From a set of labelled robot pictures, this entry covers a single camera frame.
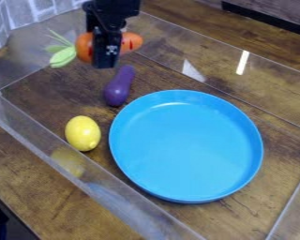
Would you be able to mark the orange toy carrot green leaves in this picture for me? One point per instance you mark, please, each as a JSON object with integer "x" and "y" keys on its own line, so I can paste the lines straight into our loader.
{"x": 80, "y": 49}

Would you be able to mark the clear acrylic back barrier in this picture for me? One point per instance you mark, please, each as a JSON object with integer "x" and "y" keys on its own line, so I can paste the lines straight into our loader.
{"x": 244, "y": 75}

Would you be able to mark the purple toy eggplant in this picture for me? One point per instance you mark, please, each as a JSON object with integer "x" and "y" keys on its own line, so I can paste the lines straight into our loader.
{"x": 117, "y": 88}

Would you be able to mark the clear acrylic front barrier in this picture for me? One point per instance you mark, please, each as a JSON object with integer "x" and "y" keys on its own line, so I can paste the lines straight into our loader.
{"x": 144, "y": 216}

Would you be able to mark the blue round plate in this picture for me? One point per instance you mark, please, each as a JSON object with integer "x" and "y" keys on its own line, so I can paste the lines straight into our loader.
{"x": 186, "y": 146}

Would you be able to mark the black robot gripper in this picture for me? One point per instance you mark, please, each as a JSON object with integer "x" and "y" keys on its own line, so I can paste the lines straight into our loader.
{"x": 107, "y": 17}

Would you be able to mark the yellow toy lemon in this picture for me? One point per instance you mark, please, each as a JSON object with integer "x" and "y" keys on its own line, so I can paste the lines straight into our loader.
{"x": 83, "y": 133}

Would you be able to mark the clear acrylic barrier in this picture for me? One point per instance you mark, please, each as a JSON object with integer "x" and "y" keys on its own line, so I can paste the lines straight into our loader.
{"x": 244, "y": 75}
{"x": 144, "y": 216}

